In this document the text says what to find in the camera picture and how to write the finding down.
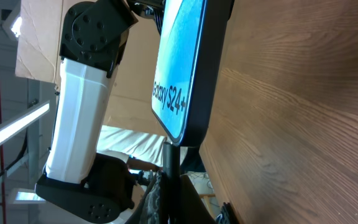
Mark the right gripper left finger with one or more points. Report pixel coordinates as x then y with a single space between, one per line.
150 209

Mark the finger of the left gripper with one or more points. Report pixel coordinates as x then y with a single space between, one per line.
149 9

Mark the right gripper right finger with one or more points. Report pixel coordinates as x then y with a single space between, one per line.
191 209

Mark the blue Galaxy S24 smartphone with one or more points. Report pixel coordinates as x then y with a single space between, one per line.
189 55

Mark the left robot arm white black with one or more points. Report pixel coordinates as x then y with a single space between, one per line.
92 186

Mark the ceiling light fixture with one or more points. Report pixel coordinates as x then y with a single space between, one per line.
18 123

